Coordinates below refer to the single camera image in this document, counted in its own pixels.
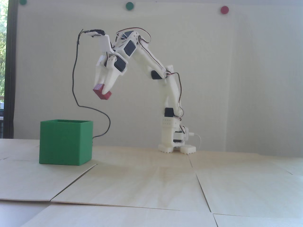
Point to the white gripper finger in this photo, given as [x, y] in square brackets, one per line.
[99, 75]
[109, 78]

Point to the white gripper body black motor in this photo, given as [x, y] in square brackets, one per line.
[111, 71]

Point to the red block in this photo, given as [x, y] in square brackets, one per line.
[104, 95]

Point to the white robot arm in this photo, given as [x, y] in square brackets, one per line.
[146, 56]

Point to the green box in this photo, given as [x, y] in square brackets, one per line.
[64, 144]

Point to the green round magnet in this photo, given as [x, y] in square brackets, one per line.
[22, 2]
[129, 6]

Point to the white magnetic board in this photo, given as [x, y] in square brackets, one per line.
[213, 71]

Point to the red round magnet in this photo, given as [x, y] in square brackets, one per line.
[224, 10]

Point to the black wrist camera board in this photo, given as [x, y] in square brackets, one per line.
[94, 32]

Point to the dark window frame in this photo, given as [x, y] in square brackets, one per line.
[10, 71]

